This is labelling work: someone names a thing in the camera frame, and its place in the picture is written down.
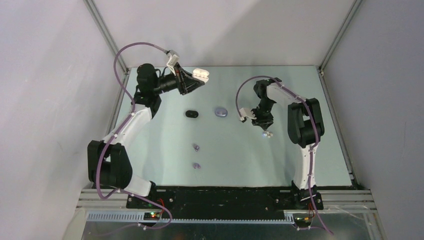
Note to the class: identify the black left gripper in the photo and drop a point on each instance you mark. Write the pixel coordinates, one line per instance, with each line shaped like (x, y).
(185, 82)

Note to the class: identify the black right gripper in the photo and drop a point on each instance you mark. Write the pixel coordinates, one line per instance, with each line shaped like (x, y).
(258, 122)

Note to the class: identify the white earbud charging case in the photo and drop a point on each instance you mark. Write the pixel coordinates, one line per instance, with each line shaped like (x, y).
(201, 74)

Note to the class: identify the black earbud charging case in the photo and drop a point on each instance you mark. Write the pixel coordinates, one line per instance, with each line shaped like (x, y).
(191, 114)

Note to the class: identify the purple earbud charging case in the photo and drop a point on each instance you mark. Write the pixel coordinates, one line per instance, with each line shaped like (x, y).
(221, 112)

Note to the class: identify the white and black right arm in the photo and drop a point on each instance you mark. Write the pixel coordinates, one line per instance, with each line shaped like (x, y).
(305, 127)

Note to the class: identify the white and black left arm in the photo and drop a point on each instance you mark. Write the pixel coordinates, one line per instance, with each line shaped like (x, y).
(107, 159)

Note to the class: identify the purple earbud far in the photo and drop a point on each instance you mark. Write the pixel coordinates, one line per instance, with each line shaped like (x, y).
(196, 147)

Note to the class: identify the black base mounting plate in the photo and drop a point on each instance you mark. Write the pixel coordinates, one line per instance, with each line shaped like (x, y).
(224, 203)

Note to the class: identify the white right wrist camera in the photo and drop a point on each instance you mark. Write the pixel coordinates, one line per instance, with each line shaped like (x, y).
(245, 113)

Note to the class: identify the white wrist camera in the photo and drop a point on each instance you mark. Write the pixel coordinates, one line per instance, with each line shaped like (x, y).
(245, 113)
(173, 59)

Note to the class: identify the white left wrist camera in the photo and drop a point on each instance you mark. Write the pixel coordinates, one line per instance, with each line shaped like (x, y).
(173, 59)

